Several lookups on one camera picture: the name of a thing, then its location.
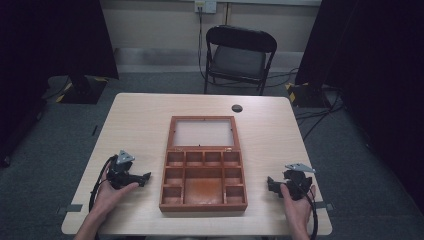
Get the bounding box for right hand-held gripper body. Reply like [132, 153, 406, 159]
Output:
[282, 162, 317, 202]

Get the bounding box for black folding chair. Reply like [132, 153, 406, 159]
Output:
[203, 24, 278, 97]

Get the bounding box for person's right hand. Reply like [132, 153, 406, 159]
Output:
[279, 183, 317, 222]

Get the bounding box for grey tape strip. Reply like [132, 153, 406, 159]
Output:
[314, 201, 335, 212]
[55, 203, 84, 215]

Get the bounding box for black wall cable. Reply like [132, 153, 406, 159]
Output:
[197, 5, 214, 84]

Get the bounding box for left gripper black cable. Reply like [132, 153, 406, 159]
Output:
[88, 154, 119, 240]

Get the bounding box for person's left hand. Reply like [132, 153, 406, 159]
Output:
[94, 163, 140, 216]

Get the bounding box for white wall outlet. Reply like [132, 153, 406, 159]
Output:
[194, 0, 218, 15]

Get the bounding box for dark curtain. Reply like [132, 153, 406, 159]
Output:
[294, 0, 424, 214]

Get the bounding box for black floor cables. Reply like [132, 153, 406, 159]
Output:
[293, 89, 346, 142]

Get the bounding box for black stand base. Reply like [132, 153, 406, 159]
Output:
[285, 81, 332, 109]
[55, 74, 110, 105]

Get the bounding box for wooden compartment box with lid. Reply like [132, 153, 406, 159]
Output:
[158, 115, 249, 213]

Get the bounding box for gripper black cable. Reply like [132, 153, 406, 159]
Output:
[88, 154, 119, 240]
[297, 181, 320, 240]

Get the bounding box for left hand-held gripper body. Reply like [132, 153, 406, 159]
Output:
[106, 149, 142, 191]

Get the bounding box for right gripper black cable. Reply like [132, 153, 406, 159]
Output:
[297, 181, 320, 240]

